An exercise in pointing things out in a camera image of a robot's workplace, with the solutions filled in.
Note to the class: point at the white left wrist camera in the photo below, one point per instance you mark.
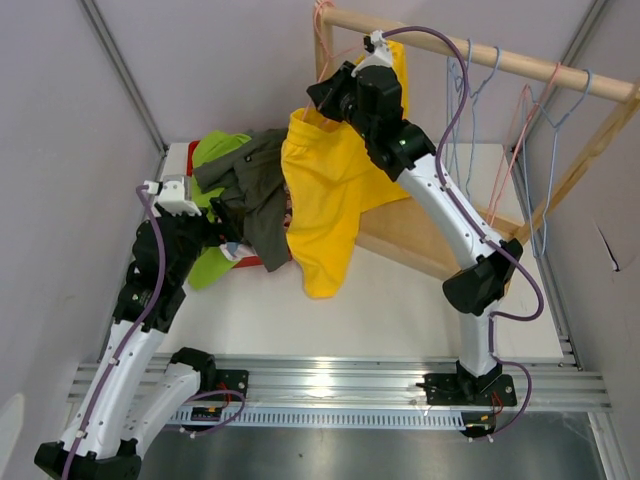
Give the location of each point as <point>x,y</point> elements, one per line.
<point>170,196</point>

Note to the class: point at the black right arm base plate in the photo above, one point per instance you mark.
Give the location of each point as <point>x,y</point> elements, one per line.
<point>442,389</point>

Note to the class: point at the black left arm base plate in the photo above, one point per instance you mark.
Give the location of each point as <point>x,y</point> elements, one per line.
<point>226,379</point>

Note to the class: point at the grey aluminium frame post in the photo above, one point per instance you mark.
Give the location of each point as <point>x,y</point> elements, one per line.
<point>105,38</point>

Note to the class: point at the red plastic tray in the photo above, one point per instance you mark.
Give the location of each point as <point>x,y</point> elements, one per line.
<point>230,250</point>

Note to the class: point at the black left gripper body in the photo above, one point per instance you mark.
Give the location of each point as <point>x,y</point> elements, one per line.
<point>212,232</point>

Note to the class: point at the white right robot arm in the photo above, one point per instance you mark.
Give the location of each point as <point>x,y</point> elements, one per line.
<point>369,100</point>

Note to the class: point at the blue hanger of olive shorts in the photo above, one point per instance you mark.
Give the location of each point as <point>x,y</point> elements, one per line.
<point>454,98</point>

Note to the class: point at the aluminium mounting rail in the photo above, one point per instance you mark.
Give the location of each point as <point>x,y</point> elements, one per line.
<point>391,383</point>

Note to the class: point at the blue hanger of patterned shorts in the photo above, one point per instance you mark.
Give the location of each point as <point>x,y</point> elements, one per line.
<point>474,98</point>

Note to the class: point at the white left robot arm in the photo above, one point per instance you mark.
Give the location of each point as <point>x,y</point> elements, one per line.
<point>113,429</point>

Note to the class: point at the dark olive shorts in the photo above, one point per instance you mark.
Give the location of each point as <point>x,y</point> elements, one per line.
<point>254,169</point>

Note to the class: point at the wooden clothes rack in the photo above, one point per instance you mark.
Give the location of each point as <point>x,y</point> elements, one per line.
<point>399,232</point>

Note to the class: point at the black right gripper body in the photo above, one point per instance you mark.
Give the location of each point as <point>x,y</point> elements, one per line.
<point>349,113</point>

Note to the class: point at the pink hanger of green shorts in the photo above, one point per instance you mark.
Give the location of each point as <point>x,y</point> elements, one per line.
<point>526,108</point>

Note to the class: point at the yellow shorts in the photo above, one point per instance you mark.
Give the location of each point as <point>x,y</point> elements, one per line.
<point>331,182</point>

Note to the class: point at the grey slotted cable duct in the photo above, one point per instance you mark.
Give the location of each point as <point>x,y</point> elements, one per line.
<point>414,418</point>

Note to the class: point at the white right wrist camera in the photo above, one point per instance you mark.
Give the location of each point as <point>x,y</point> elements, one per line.
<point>377,53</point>

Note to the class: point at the pink hanger of yellow shorts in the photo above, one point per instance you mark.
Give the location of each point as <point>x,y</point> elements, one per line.
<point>325,60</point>

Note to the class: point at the lime green shorts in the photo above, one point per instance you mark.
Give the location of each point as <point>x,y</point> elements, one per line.
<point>212,263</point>

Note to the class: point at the pink patterned shorts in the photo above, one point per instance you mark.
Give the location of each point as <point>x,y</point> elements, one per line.
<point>261,227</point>

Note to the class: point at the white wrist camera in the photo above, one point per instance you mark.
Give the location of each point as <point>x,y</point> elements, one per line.
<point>377,53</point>
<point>170,196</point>

